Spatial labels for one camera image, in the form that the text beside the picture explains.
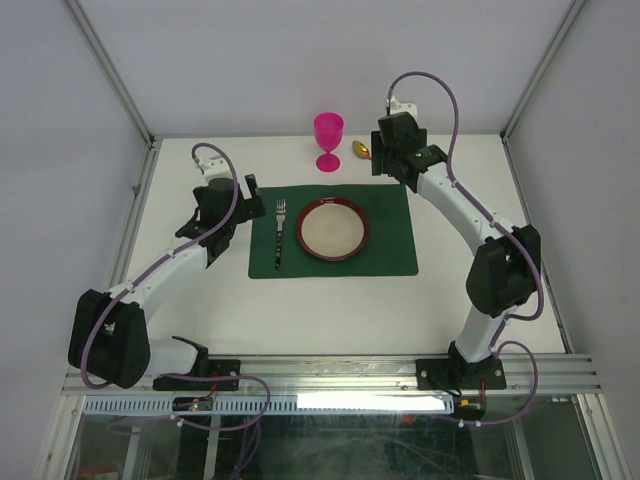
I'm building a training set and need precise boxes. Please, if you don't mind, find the gold bowl spoon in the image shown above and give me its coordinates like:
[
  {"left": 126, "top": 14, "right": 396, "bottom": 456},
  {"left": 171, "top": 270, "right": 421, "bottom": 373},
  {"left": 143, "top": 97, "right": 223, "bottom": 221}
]
[{"left": 351, "top": 140, "right": 372, "bottom": 160}]

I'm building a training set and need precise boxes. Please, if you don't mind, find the silver fork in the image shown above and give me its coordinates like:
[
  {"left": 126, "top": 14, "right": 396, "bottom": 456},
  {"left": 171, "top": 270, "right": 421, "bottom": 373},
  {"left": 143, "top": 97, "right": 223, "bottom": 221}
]
[{"left": 275, "top": 198, "right": 286, "bottom": 270}]

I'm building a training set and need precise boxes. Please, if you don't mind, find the green placemat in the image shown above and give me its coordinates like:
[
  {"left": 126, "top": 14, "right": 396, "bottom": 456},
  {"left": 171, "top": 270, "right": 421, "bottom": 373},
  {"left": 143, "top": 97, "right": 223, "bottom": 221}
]
[{"left": 248, "top": 184, "right": 419, "bottom": 279}]

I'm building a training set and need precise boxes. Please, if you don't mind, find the pink plastic goblet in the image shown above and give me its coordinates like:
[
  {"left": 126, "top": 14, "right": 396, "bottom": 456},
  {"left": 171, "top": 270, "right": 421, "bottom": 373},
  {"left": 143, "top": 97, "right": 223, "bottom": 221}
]
[{"left": 314, "top": 112, "right": 344, "bottom": 173}]

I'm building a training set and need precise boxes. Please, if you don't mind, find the red rimmed cream plate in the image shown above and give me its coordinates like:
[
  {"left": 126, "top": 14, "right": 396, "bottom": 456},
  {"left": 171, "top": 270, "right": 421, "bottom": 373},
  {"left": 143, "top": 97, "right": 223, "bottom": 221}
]
[{"left": 296, "top": 197, "right": 370, "bottom": 262}]

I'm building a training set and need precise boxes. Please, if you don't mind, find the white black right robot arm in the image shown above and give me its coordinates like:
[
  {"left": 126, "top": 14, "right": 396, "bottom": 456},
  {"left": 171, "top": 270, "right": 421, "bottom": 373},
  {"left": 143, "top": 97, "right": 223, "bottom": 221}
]
[{"left": 371, "top": 112, "right": 541, "bottom": 387}]

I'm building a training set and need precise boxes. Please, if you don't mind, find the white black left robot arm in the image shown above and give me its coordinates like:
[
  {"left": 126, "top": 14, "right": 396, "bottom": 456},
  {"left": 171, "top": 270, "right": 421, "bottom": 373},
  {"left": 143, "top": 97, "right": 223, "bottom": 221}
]
[{"left": 68, "top": 174, "right": 266, "bottom": 389}]

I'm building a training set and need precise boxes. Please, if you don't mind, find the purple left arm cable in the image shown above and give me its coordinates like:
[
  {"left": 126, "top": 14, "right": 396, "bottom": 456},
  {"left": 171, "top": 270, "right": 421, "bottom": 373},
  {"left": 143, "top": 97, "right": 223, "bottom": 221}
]
[{"left": 78, "top": 142, "right": 274, "bottom": 480}]

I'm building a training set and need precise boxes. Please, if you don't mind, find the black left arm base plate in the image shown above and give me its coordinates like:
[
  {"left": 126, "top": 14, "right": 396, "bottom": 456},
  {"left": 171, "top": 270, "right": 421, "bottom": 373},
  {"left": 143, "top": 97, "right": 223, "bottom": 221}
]
[{"left": 152, "top": 357, "right": 241, "bottom": 393}]

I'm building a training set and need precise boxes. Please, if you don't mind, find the aluminium front rail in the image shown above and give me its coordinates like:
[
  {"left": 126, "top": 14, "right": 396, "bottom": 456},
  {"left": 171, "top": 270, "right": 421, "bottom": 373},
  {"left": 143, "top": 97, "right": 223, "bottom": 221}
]
[{"left": 62, "top": 353, "right": 600, "bottom": 396}]

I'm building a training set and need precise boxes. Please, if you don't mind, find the aluminium left frame post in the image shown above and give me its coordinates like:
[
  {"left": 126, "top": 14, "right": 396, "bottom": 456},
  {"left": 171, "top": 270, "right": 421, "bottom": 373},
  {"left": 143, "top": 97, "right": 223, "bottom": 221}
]
[{"left": 61, "top": 0, "right": 155, "bottom": 148}]

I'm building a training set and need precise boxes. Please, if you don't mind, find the aluminium frame post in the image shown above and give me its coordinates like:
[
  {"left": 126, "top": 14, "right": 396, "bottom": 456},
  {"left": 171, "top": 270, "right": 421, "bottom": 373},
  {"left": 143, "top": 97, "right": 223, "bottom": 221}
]
[
  {"left": 61, "top": 0, "right": 155, "bottom": 148},
  {"left": 499, "top": 0, "right": 589, "bottom": 144}
]

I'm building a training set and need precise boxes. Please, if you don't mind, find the aluminium right frame post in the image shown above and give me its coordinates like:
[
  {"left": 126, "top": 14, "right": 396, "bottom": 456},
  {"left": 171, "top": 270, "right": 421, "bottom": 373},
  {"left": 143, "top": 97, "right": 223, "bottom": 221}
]
[{"left": 499, "top": 0, "right": 589, "bottom": 144}]

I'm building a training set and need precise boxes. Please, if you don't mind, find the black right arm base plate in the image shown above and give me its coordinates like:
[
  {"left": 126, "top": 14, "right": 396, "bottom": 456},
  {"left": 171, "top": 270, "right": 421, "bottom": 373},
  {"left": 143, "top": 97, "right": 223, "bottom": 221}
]
[{"left": 415, "top": 356, "right": 507, "bottom": 395}]

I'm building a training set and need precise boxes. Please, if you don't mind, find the white slotted cable duct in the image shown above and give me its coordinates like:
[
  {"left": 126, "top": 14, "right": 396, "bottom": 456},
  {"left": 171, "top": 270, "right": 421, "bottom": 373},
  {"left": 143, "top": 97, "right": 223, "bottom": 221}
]
[{"left": 84, "top": 393, "right": 454, "bottom": 416}]

